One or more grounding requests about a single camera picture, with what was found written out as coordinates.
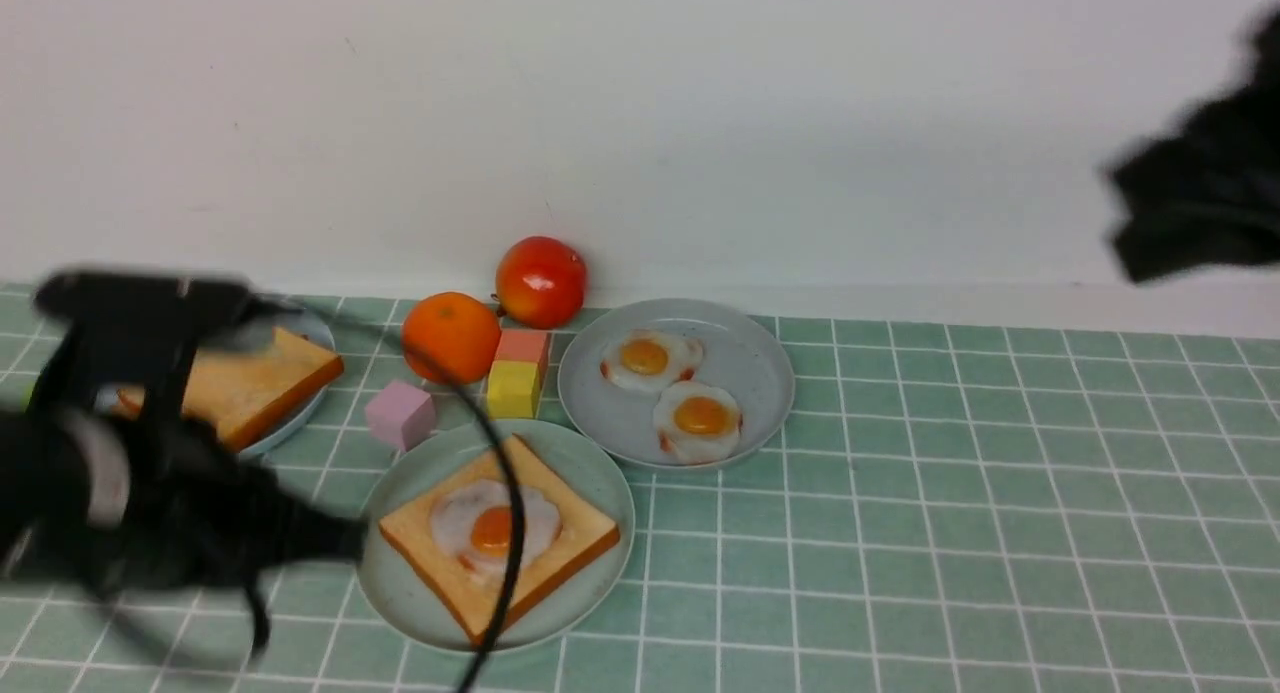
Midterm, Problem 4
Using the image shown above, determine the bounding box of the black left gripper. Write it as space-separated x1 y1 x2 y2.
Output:
90 418 369 594

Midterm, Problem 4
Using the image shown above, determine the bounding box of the toast slice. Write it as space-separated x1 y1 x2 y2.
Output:
182 327 346 452
378 434 622 647

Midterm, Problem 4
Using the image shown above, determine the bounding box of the fried egg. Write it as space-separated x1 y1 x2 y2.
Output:
429 479 562 579
599 329 704 395
652 380 742 465

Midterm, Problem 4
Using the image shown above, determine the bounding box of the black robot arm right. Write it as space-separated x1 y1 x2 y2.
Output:
1102 5 1279 286

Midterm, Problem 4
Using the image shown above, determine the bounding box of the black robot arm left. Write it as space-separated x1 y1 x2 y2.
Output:
3 409 369 596

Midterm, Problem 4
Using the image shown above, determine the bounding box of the green empty plate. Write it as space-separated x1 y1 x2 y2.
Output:
355 419 637 656

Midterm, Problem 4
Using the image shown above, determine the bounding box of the orange fruit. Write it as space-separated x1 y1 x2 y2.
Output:
401 291 502 386

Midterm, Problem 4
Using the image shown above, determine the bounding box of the yellow cube block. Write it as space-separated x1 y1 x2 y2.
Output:
486 360 544 419

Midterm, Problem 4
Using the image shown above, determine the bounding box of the salmon pink cube block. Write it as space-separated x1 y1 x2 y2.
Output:
494 328 552 384

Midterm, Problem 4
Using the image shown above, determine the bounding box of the red apple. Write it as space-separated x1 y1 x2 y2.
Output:
495 236 588 329

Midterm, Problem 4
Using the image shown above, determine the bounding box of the grey egg plate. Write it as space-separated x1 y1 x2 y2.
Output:
557 298 796 471

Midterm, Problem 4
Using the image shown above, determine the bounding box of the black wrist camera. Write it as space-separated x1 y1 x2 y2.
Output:
28 266 287 427

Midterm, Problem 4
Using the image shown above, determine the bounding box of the black cable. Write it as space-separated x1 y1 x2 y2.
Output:
90 293 529 693

